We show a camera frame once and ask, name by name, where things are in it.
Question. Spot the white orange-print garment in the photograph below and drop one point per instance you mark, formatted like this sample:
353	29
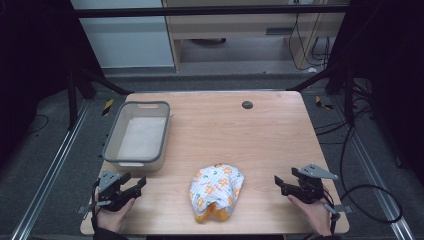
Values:
216	188

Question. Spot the aluminium floor rail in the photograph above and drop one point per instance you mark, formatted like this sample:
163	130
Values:
376	186
46	176

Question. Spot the white cabinet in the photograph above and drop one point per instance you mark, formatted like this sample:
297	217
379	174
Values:
123	36

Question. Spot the black curtain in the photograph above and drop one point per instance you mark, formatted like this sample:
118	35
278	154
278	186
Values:
393	66
30	66

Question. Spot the black horizontal crossbar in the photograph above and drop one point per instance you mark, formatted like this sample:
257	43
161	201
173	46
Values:
206	11

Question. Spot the dark round table grommet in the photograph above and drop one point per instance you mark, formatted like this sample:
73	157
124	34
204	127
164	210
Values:
247	105

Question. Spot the white grey-rimmed plastic basket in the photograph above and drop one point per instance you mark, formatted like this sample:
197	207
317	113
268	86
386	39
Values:
141	138

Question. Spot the black metal stand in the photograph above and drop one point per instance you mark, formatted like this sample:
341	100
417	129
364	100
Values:
348	96
71	100

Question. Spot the person's right hand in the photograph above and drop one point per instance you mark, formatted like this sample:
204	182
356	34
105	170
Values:
315	216

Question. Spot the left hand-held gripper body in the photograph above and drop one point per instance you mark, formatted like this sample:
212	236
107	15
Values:
111	195

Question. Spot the person's left hand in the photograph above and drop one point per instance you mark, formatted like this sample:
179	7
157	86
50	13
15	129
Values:
111	220

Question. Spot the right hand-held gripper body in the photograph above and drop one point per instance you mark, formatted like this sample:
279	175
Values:
310	190

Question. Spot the yellow black tape strip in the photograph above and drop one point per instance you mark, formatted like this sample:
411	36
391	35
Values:
322	103
107	107

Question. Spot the wooden desk frame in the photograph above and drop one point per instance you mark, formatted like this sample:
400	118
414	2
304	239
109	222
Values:
240	28

